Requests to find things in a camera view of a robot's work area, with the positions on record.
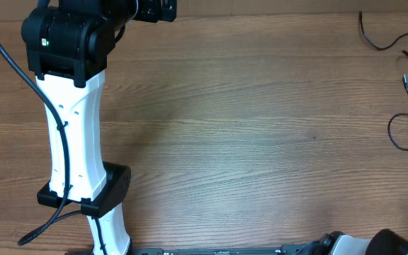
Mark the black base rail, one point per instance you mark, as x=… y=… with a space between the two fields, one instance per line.
x=286 y=249

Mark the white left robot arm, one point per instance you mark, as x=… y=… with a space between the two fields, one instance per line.
x=67 y=48

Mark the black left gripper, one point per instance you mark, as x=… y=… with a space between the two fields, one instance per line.
x=150 y=12

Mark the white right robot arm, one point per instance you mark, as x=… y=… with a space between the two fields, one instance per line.
x=385 y=242

